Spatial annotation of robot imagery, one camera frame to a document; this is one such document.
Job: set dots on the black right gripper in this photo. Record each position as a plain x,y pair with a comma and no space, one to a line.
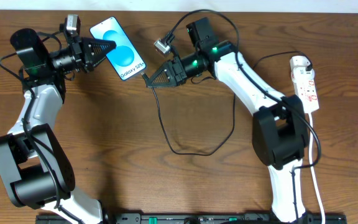
177,72

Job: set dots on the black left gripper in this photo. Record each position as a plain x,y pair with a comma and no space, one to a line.
79,55

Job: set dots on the blue Galaxy smartphone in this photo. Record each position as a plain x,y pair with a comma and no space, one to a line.
125,59

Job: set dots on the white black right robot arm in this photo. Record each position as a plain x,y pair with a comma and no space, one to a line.
279,128

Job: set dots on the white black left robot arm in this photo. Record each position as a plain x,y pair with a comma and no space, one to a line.
34,169

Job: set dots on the white USB charger adapter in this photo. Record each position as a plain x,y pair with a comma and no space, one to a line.
301,69

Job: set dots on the white power strip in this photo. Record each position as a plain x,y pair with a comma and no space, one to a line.
306,91

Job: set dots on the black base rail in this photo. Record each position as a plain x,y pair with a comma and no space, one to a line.
136,218

